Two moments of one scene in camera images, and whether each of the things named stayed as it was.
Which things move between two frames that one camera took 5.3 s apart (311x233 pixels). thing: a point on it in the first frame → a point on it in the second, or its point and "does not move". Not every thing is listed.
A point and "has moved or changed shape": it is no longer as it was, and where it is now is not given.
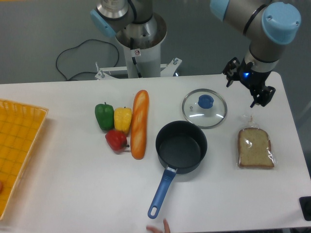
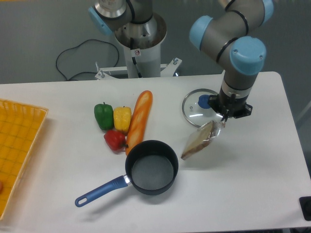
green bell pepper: (104, 114) does not move
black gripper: (255, 81) → (230, 106)
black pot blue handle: (181, 146) → (151, 166)
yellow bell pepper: (122, 119) does not move
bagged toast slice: (254, 147) → (202, 137)
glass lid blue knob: (204, 108) does not move
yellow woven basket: (20, 124) does not move
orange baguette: (138, 141) has moved or changed shape
